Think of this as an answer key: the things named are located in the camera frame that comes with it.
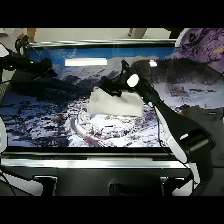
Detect purple printed garment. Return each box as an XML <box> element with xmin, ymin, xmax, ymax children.
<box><xmin>173</xmin><ymin>27</ymin><xmax>224</xmax><ymax>73</ymax></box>

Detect person's legs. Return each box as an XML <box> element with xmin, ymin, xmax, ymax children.
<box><xmin>128</xmin><ymin>27</ymin><xmax>148</xmax><ymax>40</ymax></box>

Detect pale grey garment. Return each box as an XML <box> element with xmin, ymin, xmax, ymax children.
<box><xmin>86</xmin><ymin>86</ymin><xmax>145</xmax><ymax>118</ymax></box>

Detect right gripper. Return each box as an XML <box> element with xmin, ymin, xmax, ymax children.
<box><xmin>98</xmin><ymin>75</ymin><xmax>130</xmax><ymax>99</ymax></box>

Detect silver frame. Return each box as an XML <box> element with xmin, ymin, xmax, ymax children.
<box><xmin>0</xmin><ymin>155</ymin><xmax>198</xmax><ymax>197</ymax></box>

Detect dark grey garment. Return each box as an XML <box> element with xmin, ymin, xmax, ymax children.
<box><xmin>179</xmin><ymin>106</ymin><xmax>224</xmax><ymax>142</ymax></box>

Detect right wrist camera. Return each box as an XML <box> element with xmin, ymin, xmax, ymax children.
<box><xmin>120</xmin><ymin>59</ymin><xmax>132</xmax><ymax>80</ymax></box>

